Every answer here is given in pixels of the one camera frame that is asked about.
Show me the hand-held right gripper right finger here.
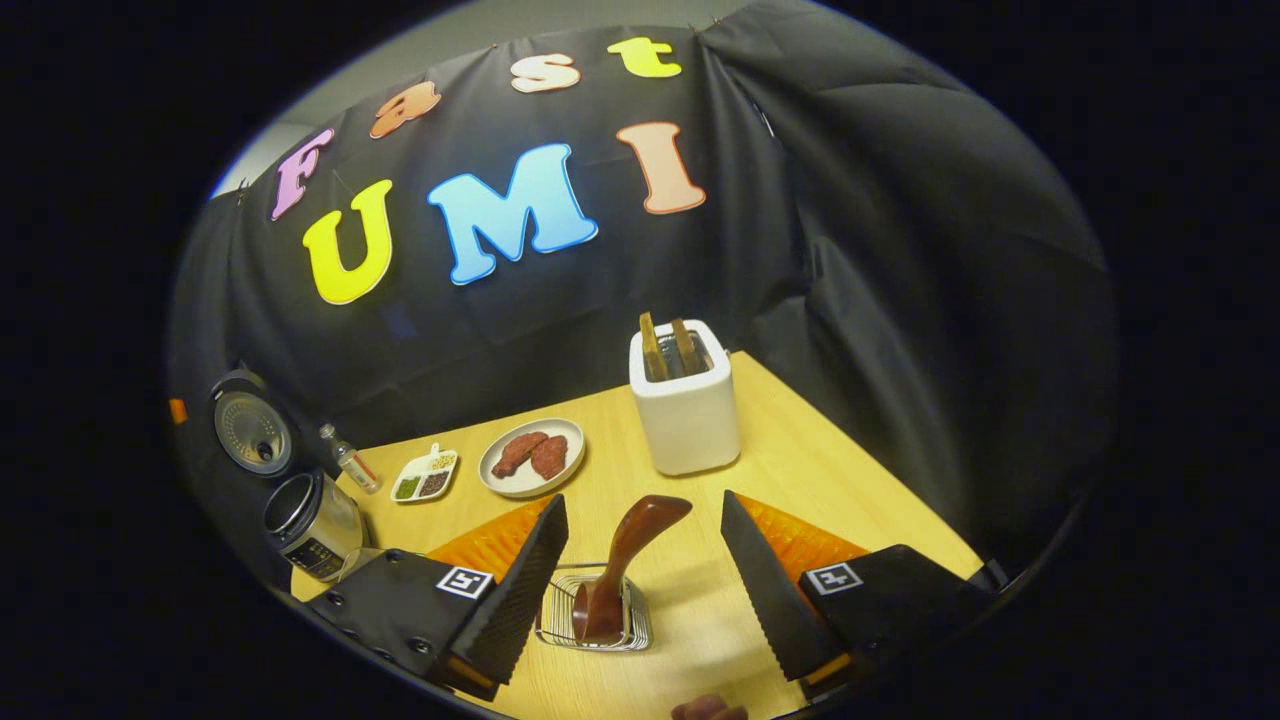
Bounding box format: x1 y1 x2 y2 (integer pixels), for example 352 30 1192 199
720 490 996 701

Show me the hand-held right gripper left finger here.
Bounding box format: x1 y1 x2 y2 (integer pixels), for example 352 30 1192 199
305 493 571 701

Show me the wire chopstick holder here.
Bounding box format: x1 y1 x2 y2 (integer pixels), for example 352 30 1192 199
535 562 653 653

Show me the brown wooden spoon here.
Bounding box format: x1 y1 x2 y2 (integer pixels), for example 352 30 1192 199
572 494 693 644

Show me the grey rice cooker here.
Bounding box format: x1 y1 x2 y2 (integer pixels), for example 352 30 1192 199
208 365 373 584

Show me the white round plate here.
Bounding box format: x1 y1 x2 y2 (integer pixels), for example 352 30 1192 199
478 418 587 499

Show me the white divided grain dish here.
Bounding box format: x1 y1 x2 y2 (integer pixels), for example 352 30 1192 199
390 443 461 504

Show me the clear glass bottle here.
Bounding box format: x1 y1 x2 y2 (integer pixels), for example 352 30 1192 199
318 423 383 495

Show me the white toaster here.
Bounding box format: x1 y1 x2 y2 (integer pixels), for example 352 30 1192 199
629 319 742 477

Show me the brown toast slice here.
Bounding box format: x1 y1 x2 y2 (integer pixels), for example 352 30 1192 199
670 318 707 376
639 311 669 383

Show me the black backdrop cloth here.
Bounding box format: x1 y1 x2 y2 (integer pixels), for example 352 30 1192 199
165 0 1116 591

